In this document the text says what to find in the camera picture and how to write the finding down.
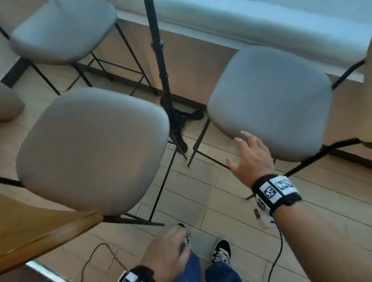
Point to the person's left hand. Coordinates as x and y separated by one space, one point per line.
165 252

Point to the person's right hand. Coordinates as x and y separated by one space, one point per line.
255 162

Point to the person's right thumb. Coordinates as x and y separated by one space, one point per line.
233 166

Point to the person's right middle finger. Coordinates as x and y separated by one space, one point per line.
247 136

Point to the person's left fingers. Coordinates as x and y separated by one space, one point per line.
183 239

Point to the person's right forearm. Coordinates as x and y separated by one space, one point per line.
319 244

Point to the black white sneaker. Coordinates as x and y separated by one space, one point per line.
186 239
221 251

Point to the grey padded stool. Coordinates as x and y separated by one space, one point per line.
93 151
8 101
273 101
64 29

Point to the blue jeans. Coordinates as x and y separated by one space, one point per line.
215 271

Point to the black marker wristband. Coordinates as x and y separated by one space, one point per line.
139 274
276 190

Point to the black tripod stand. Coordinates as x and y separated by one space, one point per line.
162 66

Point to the white window ledge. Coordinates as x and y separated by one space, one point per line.
247 20

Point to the wooden chair backrest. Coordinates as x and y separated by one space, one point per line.
37 229

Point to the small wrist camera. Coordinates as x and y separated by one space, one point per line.
263 218

